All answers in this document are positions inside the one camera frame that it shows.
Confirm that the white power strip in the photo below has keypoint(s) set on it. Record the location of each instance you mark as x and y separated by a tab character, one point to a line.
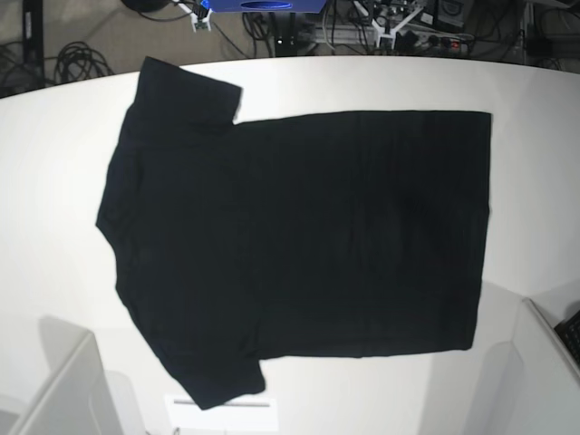
349	34

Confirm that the black keyboard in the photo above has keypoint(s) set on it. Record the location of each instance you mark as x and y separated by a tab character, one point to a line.
568	333

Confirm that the white partition panel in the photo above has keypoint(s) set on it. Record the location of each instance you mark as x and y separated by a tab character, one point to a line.
528	385
53	381

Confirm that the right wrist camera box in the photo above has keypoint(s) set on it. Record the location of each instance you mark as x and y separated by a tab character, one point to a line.
201	22

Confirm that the white right partition panel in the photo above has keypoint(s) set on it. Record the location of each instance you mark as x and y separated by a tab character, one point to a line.
528	385

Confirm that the black T-shirt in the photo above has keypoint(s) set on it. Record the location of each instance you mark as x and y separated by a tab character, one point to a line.
346	234

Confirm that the white left partition panel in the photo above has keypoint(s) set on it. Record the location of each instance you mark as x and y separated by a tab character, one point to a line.
53	381

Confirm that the blue box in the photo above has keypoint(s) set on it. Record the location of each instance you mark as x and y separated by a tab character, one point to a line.
240	6

